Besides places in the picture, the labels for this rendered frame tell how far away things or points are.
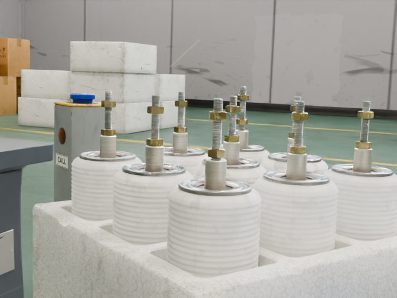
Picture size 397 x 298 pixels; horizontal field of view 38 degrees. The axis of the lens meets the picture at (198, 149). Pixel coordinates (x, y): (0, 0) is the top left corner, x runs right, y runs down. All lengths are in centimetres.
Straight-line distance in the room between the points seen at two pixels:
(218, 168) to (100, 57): 298
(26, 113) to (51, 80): 29
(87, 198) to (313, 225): 29
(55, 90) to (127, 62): 55
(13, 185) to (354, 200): 40
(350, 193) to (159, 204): 23
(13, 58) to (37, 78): 102
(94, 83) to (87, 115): 265
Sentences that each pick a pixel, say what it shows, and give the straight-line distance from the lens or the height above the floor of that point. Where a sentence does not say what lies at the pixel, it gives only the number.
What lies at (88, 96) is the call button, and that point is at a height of 33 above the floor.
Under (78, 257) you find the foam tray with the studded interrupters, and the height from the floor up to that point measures 15.
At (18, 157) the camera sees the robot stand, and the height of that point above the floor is 29.
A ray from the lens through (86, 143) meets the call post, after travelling 93.
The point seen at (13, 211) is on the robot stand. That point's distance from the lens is 53.
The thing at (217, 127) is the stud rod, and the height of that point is 31.
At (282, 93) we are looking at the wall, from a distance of 613.
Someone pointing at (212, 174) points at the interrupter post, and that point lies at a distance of 58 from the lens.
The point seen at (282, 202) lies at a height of 23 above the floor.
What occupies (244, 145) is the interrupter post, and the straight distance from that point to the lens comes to 91.
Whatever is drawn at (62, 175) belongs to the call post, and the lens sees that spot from 95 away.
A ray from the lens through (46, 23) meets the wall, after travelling 766.
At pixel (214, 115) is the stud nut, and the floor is 33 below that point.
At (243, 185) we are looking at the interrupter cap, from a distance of 60.
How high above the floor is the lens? 37
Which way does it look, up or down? 7 degrees down
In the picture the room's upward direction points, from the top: 2 degrees clockwise
